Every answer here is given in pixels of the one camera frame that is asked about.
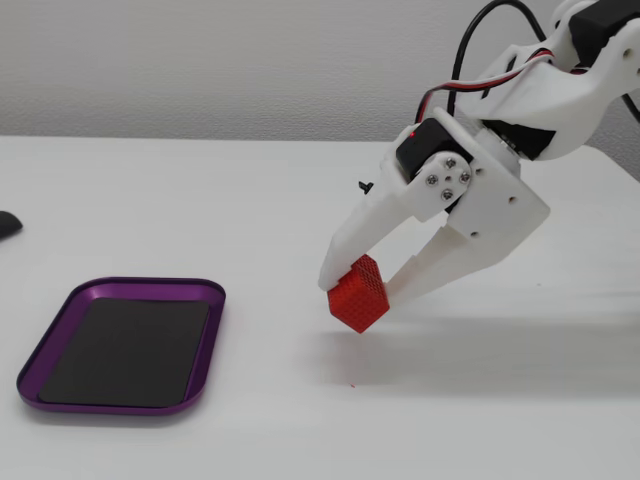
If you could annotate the black rectangular mat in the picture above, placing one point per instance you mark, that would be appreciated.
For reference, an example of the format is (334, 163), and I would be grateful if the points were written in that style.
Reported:
(125, 350)

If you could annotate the red studded cube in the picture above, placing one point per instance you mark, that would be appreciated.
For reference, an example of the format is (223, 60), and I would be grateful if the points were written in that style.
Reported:
(357, 300)

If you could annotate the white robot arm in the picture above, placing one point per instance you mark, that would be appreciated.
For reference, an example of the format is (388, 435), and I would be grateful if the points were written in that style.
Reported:
(560, 90)

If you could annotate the white hinged gripper finger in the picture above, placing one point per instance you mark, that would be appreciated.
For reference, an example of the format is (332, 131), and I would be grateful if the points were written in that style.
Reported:
(380, 220)

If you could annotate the purple metal tray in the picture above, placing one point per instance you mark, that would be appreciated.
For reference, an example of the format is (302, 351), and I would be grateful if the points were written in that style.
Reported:
(30, 387)

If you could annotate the white fixed gripper finger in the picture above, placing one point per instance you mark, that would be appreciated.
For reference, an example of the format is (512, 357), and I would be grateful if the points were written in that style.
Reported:
(440, 265)

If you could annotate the white gripper body with motor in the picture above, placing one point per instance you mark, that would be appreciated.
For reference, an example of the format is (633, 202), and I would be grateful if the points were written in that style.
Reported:
(495, 200)

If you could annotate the black rounded object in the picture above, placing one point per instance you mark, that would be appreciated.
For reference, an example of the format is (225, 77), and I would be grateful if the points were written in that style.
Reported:
(7, 224)

